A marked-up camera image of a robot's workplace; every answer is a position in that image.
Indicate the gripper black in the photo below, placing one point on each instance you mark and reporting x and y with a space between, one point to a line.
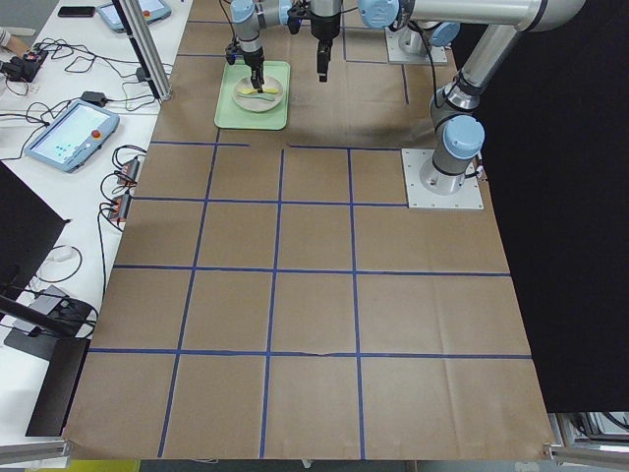
254 58
324 30

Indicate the yellow plastic fork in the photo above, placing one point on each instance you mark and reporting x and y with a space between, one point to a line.
254 91

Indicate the grey-green plastic spoon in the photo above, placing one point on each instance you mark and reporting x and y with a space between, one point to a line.
262 96

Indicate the white round plate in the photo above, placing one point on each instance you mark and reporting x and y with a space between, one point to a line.
257 105

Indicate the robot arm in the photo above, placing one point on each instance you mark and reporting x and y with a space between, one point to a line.
460 136
248 18

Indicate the light green tray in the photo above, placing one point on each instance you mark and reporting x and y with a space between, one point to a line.
229 115

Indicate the black power adapter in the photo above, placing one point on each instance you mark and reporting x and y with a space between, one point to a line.
94 97

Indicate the black phone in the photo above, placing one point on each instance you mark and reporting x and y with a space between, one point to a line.
76 12

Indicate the teach pendant near tray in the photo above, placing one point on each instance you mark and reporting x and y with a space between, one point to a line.
74 136

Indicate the brown paper table cover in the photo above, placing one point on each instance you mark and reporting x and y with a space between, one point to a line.
274 297

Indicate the black backdrop curtain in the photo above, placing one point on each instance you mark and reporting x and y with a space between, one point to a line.
556 153

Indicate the black monitor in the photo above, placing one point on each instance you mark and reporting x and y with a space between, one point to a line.
49 328

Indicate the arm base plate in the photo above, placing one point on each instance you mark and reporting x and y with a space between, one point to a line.
406 47
427 188

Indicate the aluminium frame post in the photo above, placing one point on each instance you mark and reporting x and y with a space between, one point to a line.
137 31

